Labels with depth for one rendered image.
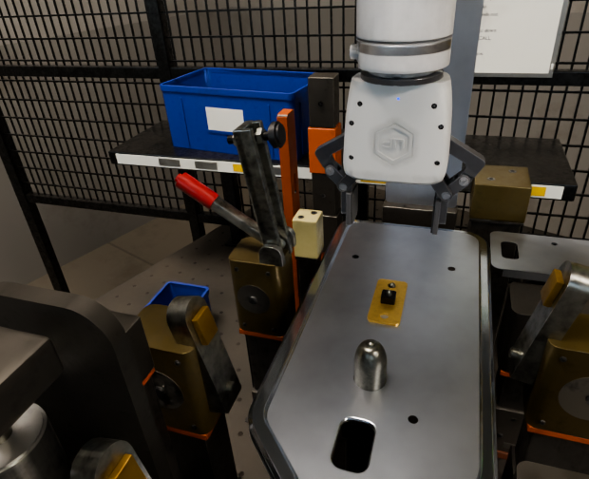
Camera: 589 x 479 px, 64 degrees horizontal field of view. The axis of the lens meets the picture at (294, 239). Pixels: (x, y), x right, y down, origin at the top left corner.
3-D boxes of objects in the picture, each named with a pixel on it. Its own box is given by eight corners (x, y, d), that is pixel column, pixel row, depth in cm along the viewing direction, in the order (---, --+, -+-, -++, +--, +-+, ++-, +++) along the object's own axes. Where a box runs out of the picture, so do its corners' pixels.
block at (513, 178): (492, 365, 87) (532, 187, 69) (447, 356, 90) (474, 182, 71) (491, 335, 94) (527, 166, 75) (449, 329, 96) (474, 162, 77)
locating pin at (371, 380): (382, 404, 47) (385, 356, 44) (351, 397, 48) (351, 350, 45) (387, 380, 50) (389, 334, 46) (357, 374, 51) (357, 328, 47)
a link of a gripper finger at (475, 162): (407, 124, 46) (400, 178, 49) (492, 134, 44) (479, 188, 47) (408, 121, 47) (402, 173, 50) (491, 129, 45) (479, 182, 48)
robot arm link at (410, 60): (341, 44, 40) (342, 80, 42) (449, 44, 38) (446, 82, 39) (361, 28, 47) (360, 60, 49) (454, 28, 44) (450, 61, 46)
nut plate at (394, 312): (399, 327, 54) (399, 318, 54) (366, 321, 55) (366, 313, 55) (408, 283, 61) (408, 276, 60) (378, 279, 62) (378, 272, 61)
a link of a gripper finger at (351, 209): (322, 168, 50) (324, 223, 53) (351, 170, 49) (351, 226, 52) (330, 157, 52) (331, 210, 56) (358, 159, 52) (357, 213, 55)
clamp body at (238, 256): (294, 451, 75) (276, 268, 57) (237, 437, 78) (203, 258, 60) (306, 418, 80) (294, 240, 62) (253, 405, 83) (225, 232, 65)
